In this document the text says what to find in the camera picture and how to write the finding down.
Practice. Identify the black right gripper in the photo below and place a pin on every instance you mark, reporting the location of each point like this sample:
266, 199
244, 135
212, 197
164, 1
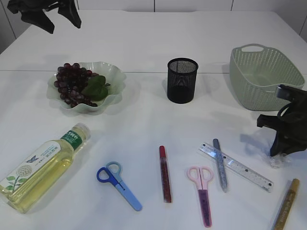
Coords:
290, 125

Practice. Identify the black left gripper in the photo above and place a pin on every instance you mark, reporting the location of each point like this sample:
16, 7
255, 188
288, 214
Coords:
32, 11

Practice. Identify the clear plastic sheet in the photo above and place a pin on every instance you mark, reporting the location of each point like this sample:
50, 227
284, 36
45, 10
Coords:
278, 161

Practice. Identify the dark red grape bunch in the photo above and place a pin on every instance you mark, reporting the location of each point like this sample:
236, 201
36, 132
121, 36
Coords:
78, 85

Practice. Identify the pink scissors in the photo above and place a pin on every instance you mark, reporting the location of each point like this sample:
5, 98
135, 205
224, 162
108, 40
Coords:
201, 176

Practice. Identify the yellow tea bottle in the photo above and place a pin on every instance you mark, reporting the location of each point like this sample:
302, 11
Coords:
32, 178

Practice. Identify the clear plastic ruler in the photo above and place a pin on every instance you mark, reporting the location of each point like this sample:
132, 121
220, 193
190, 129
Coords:
239, 168

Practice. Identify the gold glitter pen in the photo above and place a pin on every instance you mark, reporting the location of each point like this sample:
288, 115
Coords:
286, 205

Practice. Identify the silver glitter pen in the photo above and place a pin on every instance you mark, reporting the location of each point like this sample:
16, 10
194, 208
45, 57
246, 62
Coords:
220, 166

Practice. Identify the green woven plastic basket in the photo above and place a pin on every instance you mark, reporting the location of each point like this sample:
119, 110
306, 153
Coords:
256, 71

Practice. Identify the pale green wavy plate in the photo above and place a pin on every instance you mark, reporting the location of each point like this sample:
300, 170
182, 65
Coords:
114, 76

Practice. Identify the black mesh pen holder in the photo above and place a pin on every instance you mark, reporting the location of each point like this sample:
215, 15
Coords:
181, 79

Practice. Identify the red glitter pen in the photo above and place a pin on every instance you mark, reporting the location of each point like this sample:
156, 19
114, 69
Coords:
166, 187

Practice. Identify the blue scissors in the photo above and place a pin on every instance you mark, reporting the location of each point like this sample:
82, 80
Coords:
115, 179

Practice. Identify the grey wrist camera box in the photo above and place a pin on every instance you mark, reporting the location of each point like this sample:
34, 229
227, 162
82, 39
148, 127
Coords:
284, 92

